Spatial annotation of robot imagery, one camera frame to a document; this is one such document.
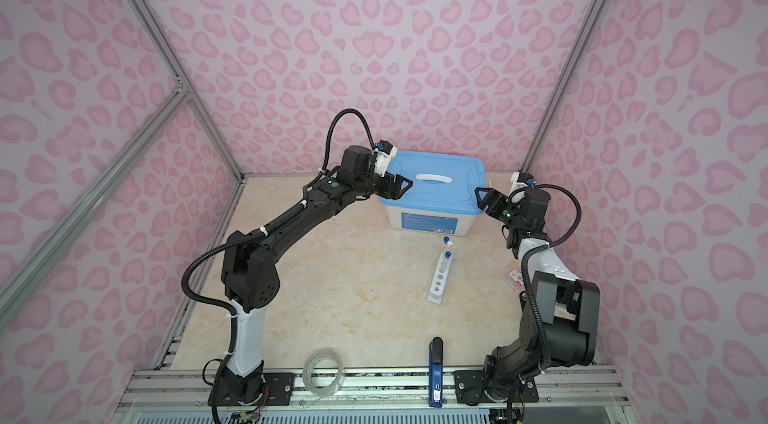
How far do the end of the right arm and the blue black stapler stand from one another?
36 centimetres

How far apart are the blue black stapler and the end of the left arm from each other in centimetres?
40

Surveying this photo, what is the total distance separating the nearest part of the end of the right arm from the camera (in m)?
0.69

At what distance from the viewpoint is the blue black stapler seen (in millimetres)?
706

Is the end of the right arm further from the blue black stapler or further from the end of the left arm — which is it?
the blue black stapler

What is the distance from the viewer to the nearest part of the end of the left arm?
2.15ft
